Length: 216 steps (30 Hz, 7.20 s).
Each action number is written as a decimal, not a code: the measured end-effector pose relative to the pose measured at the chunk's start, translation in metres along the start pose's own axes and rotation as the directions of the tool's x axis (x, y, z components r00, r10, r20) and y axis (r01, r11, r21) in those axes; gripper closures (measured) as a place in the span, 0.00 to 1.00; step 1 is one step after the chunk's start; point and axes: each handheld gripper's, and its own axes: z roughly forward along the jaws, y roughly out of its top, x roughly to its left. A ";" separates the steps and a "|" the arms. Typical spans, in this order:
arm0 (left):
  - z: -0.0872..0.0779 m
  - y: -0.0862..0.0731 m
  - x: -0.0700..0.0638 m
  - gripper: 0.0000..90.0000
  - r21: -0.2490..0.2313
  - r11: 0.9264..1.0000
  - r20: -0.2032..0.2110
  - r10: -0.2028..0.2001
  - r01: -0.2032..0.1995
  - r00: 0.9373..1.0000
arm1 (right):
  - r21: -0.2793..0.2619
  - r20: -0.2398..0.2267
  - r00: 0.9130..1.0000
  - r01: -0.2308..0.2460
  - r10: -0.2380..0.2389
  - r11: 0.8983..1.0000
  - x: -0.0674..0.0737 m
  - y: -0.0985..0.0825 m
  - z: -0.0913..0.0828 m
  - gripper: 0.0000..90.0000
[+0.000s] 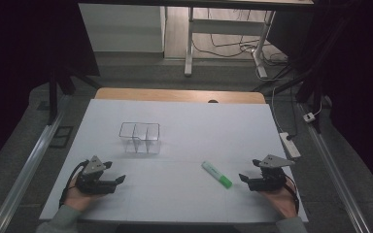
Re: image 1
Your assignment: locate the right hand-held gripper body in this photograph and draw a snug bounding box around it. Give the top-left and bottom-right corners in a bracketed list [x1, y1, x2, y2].
[248, 153, 296, 192]

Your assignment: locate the person's right hand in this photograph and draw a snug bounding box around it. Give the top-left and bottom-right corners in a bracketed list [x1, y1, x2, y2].
[257, 179, 301, 219]

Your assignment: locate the person's left hand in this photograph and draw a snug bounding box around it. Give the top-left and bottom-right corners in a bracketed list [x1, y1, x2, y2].
[63, 177, 112, 214]

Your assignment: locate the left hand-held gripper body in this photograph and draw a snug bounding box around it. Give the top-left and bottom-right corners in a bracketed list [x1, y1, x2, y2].
[75, 155, 118, 196]

